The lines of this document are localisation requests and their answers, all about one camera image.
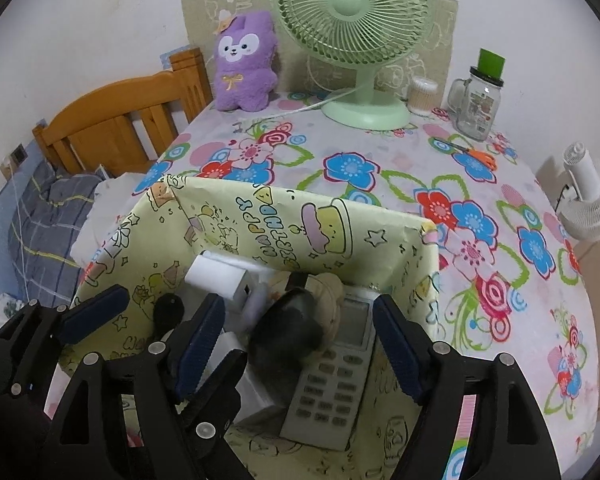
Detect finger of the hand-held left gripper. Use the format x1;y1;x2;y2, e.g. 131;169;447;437
179;349;249;444
0;284;132;412

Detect small black key fob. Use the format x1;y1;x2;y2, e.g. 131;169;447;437
152;294;185;333

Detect purple plush toy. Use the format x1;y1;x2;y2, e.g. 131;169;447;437
215;10;280;112

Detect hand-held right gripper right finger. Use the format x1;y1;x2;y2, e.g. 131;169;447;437
371;295;564;480

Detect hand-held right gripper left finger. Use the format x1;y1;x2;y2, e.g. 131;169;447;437
41;292;242;480

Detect floral tablecloth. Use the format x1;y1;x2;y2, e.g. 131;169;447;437
45;90;600;480

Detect green desk fan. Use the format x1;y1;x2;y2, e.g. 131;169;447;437
275;0;435;130

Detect black round disc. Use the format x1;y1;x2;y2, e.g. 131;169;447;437
247;287;333;361

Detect white standing fan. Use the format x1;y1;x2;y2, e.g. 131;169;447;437
555;142;600;243

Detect white remote control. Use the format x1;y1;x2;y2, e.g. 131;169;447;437
279;287;378;451

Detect orange handled scissors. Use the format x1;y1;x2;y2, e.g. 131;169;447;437
445;140;498;170

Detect glass mug jar green lid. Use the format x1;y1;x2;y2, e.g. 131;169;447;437
447;48;507;142

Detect white cloth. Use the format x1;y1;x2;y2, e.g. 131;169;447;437
72;172;156;266

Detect wooden bed headboard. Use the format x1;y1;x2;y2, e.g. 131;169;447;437
32;47;213;178

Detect grey plaid bedding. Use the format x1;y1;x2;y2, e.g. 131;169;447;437
7;162;103;306

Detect white fan power cable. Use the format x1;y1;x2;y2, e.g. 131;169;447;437
275;87;361;121

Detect white square charger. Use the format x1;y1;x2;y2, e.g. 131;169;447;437
215;330;288;416

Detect beige cartoon printed wall panel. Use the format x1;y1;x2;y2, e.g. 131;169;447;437
181;0;460;106

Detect cotton swab container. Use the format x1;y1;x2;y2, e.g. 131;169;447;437
407;77;440;113

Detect white charger with port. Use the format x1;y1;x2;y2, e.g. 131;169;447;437
186;254;256;306

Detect yellow cartoon printed box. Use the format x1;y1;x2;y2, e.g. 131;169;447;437
72;172;441;480

